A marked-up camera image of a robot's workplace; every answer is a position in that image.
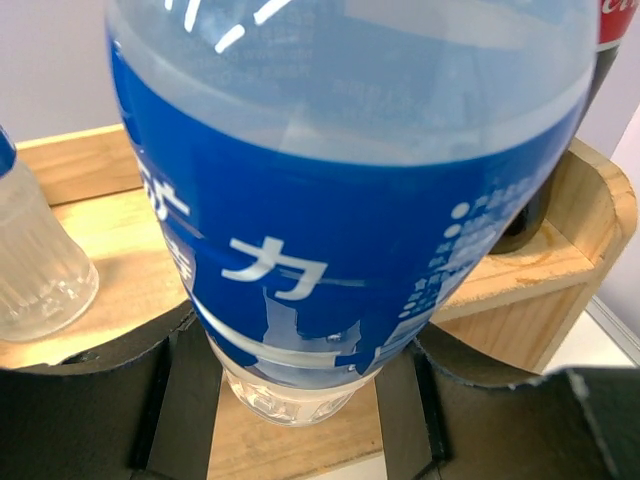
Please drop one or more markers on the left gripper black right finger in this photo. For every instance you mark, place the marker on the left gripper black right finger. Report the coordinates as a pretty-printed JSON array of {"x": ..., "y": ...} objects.
[{"x": 448, "y": 411}]

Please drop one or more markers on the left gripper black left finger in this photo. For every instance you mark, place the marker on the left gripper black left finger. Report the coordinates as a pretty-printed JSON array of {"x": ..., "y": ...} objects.
[{"x": 141, "y": 406}]

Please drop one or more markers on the water bottle blue label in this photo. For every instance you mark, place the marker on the water bottle blue label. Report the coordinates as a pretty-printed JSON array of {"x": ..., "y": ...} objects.
[{"x": 47, "y": 280}]

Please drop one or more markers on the small water bottle blue cap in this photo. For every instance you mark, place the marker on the small water bottle blue cap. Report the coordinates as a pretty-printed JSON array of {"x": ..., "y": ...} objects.
[{"x": 327, "y": 173}]

